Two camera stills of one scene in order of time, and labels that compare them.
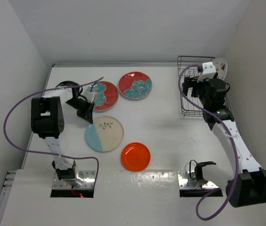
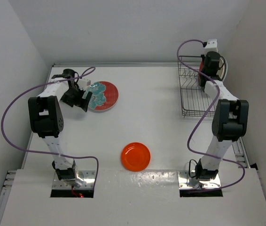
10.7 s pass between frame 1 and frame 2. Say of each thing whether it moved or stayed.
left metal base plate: stayed
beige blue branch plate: moved
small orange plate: stayed
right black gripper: moved
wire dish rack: stayed
